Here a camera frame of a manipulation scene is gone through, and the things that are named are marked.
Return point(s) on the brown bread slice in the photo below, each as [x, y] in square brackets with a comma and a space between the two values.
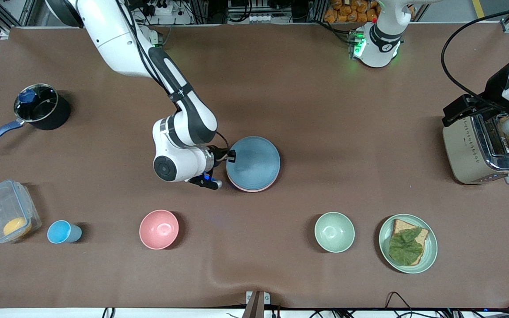
[402, 225]

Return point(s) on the beige chrome toaster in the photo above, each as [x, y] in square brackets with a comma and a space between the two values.
[462, 152]

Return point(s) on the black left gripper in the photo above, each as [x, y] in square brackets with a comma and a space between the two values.
[495, 85]

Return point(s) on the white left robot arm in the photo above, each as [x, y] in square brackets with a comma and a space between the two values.
[382, 39]

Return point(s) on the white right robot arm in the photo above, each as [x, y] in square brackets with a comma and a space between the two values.
[184, 110]

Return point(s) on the pink plate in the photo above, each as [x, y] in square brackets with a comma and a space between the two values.
[251, 189]

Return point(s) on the glass lid with blue knob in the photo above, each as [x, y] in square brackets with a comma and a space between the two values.
[38, 104]

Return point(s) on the orange snack bags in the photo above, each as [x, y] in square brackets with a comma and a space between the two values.
[347, 13]

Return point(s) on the green plate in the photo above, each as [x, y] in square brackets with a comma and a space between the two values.
[431, 247]

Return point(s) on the brown table cloth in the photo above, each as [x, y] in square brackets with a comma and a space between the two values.
[254, 265]

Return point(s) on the blue cup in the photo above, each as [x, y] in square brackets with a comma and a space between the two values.
[62, 232]

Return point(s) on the green bowl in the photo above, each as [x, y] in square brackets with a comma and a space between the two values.
[334, 232]

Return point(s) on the pink bowl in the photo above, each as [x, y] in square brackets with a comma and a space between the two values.
[159, 229]

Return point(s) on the orange round food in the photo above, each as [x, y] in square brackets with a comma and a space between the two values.
[16, 227]

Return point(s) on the green lettuce leaf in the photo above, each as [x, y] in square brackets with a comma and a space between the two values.
[404, 249]

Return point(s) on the white power strip with plugs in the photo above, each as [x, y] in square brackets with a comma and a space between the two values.
[161, 9]

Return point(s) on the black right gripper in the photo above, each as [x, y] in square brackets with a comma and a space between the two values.
[216, 155]

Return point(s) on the blue plate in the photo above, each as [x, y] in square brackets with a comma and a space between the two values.
[254, 161]

